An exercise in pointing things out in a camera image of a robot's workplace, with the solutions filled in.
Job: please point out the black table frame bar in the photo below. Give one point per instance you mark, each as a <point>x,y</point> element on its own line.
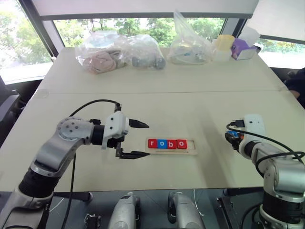
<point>76,196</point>
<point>228,205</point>

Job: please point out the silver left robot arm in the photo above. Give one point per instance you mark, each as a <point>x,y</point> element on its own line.
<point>54,148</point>

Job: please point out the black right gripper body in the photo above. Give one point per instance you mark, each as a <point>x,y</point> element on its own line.
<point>234,143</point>

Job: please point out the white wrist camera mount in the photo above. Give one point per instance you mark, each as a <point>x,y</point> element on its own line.
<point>116,126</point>
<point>255,124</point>

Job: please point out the wooden letter tray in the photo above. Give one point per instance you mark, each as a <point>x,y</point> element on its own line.
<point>191,146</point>

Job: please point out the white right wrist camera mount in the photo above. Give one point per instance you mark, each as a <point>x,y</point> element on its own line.
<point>255,124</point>

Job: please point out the purple tissue box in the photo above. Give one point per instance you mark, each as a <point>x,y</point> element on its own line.
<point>243,51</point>

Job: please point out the silver robot leg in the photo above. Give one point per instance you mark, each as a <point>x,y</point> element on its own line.
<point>125,212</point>
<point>183,212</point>

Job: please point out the plastic bag with pink cloth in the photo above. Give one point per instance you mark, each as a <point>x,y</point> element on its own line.
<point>100,59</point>

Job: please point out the blue letter tile o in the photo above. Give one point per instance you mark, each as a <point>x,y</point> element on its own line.
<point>162,143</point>

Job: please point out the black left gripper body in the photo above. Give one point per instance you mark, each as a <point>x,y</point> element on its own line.
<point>115,142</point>

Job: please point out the black window pillar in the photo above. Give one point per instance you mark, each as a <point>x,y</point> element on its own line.
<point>35,26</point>

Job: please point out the red letter tile o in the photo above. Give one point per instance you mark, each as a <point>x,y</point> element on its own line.
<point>181,144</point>

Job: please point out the plastic bag with white items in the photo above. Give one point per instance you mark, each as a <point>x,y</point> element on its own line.
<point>188,45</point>

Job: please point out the yellow-lidded plastic container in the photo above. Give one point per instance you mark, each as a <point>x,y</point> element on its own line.
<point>224,46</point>

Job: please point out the plastic bag with grey items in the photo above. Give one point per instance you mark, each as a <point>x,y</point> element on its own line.
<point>145,52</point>

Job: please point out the bystander beside table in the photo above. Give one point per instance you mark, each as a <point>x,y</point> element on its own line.
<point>296,86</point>

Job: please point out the red letter tile b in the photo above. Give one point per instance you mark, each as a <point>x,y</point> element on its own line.
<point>171,143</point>

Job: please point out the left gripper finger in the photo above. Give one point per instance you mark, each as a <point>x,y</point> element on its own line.
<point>133,155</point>
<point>138,124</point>

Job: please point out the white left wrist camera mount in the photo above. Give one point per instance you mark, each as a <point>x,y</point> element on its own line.
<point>116,126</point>

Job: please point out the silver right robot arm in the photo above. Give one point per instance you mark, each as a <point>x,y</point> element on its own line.
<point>281,171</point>

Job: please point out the red letter tile r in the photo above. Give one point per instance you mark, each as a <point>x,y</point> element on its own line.
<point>152,143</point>

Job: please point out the black office chair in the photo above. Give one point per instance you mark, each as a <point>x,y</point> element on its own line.
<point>9,107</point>

